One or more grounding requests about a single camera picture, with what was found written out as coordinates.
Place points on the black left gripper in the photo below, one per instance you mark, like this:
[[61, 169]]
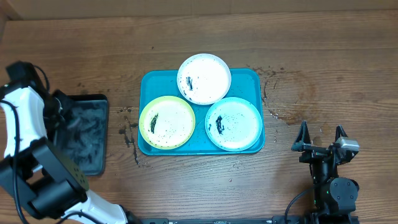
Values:
[[68, 102]]

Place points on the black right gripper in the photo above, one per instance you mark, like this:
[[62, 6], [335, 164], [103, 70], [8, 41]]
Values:
[[319, 148]]

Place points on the yellow-green plate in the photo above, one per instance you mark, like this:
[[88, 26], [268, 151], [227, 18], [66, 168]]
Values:
[[167, 122]]

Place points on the white plate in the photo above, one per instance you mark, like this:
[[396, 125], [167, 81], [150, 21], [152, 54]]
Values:
[[203, 79]]

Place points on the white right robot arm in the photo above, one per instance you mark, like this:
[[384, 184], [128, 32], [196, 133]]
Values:
[[334, 196]]

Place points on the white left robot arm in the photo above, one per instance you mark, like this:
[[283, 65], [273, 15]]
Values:
[[44, 131]]

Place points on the black water tray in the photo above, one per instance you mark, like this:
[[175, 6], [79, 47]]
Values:
[[82, 133]]

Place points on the blue plastic tray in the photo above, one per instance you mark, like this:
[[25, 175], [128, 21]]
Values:
[[245, 84]]

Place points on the light blue plate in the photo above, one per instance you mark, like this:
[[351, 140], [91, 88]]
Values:
[[235, 125]]

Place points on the cardboard back panel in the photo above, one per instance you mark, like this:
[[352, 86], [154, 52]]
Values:
[[71, 9]]

